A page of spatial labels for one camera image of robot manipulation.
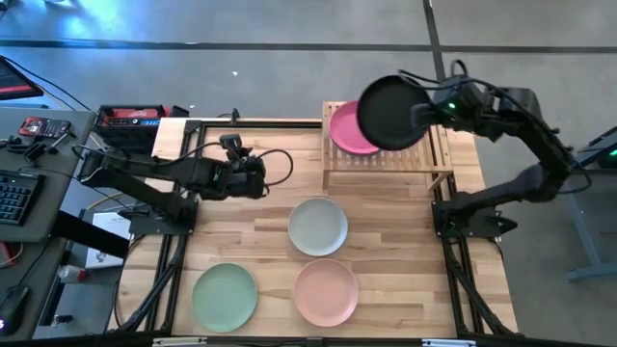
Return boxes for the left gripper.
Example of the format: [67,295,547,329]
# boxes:
[210,156,269,201]

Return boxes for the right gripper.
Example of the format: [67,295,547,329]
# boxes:
[411,86,479,131]

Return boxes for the black plate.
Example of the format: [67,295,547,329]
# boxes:
[356,74,434,151]

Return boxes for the grey plate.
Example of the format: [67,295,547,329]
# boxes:
[287,197,349,257]

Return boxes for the pink plate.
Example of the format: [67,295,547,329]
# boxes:
[329,99,382,156]

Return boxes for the green plate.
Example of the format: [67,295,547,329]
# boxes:
[191,261,258,334]

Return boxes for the peach plate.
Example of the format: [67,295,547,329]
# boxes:
[293,257,360,329]

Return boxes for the wooden slatted shelf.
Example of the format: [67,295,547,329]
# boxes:
[321,100,455,192]

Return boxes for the red black equipment case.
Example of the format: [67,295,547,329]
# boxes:
[94,103,190,158]

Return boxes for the white booklet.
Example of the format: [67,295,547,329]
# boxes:
[84,210,132,270]

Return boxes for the black flat bar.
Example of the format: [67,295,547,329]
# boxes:
[50,210,131,260]

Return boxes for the grey metal table stand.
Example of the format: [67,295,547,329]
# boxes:
[529,125,617,283]

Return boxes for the grey side desk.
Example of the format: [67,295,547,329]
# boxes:
[0,106,97,343]

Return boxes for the black device green light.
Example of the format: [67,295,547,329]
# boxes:
[597,144,617,170]

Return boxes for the clear bottle red cap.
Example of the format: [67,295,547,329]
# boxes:
[57,264,90,284]

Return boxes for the smartphone with red case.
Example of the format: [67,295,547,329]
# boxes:
[17,116,72,140]

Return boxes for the black clip gadget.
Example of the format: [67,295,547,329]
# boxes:
[22,142,48,163]

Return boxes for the black backlit keyboard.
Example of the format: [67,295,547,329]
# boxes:
[0,169,47,227]

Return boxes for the black computer mouse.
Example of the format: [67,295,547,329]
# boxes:
[0,284,30,337]

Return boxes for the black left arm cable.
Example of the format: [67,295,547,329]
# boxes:
[71,142,295,189]

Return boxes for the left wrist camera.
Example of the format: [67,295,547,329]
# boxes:
[219,133,243,151]

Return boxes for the silver metal bracket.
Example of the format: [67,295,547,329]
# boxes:
[152,336,208,347]
[421,338,477,347]

